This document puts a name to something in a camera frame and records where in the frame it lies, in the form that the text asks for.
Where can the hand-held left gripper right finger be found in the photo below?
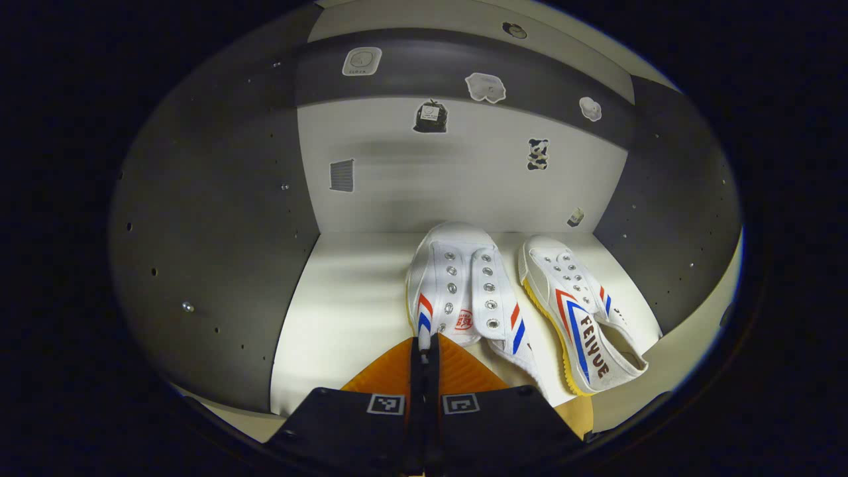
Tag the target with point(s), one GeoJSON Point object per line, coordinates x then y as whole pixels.
{"type": "Point", "coordinates": [503, 427]}

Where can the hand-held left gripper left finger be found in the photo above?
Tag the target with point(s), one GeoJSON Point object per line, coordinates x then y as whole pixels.
{"type": "Point", "coordinates": [344, 427]}

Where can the white canvas shoe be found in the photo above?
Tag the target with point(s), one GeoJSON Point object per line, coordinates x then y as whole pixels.
{"type": "Point", "coordinates": [563, 291]}
{"type": "Point", "coordinates": [457, 265]}

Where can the white and grey shoe cabinet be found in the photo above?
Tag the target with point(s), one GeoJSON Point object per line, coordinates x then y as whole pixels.
{"type": "Point", "coordinates": [397, 185]}

